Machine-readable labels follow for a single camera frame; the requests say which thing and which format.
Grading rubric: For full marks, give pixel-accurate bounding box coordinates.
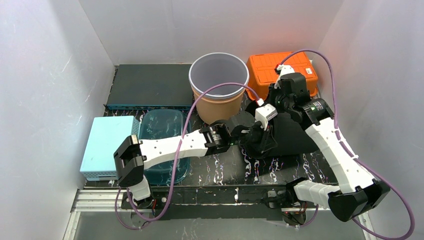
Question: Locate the orange plastic tray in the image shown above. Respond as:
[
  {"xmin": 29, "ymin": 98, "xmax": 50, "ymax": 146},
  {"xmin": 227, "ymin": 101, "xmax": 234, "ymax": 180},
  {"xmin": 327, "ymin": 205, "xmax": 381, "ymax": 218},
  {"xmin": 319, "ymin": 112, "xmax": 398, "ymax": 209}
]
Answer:
[{"xmin": 245, "ymin": 51, "xmax": 320, "ymax": 101}]

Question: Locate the black plastic bucket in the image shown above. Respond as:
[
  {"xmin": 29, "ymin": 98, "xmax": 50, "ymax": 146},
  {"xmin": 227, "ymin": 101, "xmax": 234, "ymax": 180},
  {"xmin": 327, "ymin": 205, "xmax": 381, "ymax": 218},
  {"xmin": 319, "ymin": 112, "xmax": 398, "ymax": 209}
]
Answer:
[{"xmin": 244, "ymin": 100, "xmax": 319, "ymax": 158}]

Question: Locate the grey lavender plastic bucket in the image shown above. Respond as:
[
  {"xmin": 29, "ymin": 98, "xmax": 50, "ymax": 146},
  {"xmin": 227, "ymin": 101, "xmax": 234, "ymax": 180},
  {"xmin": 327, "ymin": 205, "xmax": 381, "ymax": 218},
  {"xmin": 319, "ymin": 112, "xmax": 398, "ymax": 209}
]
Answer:
[{"xmin": 188, "ymin": 52, "xmax": 250, "ymax": 100}]

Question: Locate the dark teal transparent container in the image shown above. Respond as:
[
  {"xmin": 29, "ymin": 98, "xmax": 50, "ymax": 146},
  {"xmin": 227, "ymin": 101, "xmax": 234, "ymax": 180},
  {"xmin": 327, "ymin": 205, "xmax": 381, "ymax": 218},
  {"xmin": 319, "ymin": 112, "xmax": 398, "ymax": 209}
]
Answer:
[{"xmin": 137, "ymin": 109, "xmax": 192, "ymax": 186}]

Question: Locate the light blue perforated basket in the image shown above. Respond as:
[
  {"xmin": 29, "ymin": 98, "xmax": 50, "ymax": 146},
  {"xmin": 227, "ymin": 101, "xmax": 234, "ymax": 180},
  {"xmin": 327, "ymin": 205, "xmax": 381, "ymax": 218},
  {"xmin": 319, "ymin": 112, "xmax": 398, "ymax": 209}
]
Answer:
[{"xmin": 80, "ymin": 115, "xmax": 141, "ymax": 181}]

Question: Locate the tan bucket with black liner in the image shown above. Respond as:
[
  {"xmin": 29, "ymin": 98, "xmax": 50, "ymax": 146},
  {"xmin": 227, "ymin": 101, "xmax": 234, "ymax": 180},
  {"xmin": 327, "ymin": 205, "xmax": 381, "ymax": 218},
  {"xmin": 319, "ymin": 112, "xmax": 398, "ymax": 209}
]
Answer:
[{"xmin": 195, "ymin": 90, "xmax": 245, "ymax": 124}]

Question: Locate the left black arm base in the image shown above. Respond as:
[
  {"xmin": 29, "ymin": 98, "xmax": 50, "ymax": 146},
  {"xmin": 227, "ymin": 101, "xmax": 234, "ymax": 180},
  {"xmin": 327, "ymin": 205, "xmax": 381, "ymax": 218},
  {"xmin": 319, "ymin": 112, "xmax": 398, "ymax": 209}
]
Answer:
[{"xmin": 114, "ymin": 187, "xmax": 171, "ymax": 231}]

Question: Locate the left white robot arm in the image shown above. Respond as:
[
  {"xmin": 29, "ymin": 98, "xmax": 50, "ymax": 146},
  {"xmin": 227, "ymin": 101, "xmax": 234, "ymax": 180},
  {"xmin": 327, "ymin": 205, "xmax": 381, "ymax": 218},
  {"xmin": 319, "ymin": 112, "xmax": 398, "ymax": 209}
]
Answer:
[{"xmin": 113, "ymin": 106, "xmax": 277, "ymax": 204}]

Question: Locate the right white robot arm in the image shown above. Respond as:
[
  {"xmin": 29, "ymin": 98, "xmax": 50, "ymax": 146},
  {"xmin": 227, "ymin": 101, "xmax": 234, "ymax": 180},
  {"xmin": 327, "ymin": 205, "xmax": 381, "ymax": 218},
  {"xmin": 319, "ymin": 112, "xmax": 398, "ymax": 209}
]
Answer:
[{"xmin": 269, "ymin": 72, "xmax": 391, "ymax": 222}]

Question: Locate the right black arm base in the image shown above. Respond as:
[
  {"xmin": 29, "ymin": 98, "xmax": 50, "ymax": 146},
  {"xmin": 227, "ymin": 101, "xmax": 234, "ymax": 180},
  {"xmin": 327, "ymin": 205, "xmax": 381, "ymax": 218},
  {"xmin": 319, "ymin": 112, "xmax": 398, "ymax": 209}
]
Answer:
[{"xmin": 260, "ymin": 189, "xmax": 320, "ymax": 229}]

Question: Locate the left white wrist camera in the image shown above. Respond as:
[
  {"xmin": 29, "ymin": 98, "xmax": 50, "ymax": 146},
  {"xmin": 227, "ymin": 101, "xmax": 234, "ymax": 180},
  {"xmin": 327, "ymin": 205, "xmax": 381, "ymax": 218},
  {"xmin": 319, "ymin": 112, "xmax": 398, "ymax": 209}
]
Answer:
[{"xmin": 254, "ymin": 98, "xmax": 278, "ymax": 130}]

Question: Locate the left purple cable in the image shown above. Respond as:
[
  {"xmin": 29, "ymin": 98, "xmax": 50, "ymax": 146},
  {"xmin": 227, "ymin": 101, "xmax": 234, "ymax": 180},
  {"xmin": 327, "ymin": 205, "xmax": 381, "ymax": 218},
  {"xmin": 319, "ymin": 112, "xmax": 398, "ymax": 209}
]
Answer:
[{"xmin": 114, "ymin": 82, "xmax": 263, "ymax": 231}]

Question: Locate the dark blue network switch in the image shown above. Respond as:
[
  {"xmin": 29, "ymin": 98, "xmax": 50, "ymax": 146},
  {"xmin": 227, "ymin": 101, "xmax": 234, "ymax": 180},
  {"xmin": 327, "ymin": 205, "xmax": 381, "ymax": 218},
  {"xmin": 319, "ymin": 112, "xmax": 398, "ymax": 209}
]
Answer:
[{"xmin": 104, "ymin": 64, "xmax": 194, "ymax": 110}]

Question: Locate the aluminium frame rail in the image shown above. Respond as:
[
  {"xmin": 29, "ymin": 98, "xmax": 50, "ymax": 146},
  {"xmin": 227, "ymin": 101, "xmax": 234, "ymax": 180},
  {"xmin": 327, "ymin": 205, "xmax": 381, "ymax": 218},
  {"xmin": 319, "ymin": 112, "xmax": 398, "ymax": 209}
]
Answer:
[{"xmin": 61, "ymin": 61, "xmax": 379, "ymax": 240}]

